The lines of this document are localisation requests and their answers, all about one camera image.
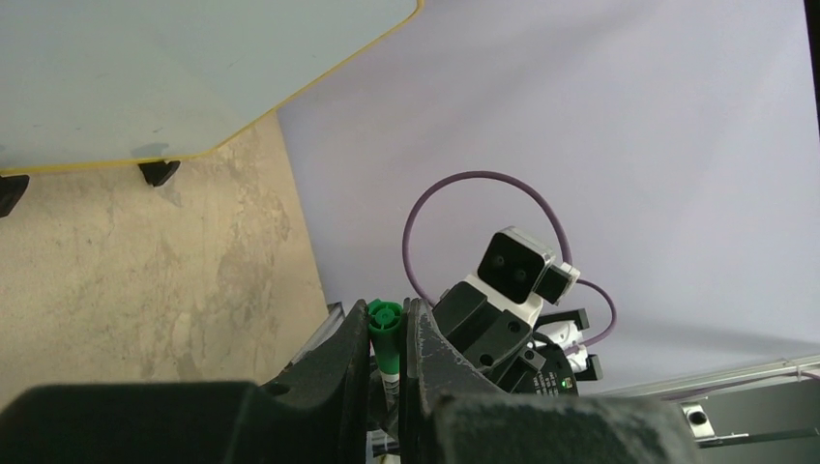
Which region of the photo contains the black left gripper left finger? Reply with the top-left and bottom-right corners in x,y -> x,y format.
1,302 -> 369,463

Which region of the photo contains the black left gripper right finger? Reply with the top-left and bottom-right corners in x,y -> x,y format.
397,299 -> 700,463

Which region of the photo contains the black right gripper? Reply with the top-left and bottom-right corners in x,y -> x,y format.
432,282 -> 603,396

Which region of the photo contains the white green marker pen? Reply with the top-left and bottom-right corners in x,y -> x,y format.
367,299 -> 403,410

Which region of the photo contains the yellow framed whiteboard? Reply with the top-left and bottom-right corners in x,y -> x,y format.
1,1 -> 424,174

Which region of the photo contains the black whiteboard foot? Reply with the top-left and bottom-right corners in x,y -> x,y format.
138,160 -> 181,188

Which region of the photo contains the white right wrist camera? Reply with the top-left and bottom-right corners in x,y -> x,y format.
464,226 -> 580,328

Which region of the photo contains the aluminium frame rail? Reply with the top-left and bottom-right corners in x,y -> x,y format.
605,355 -> 819,450

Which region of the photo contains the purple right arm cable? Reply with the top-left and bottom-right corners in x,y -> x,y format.
401,170 -> 618,350

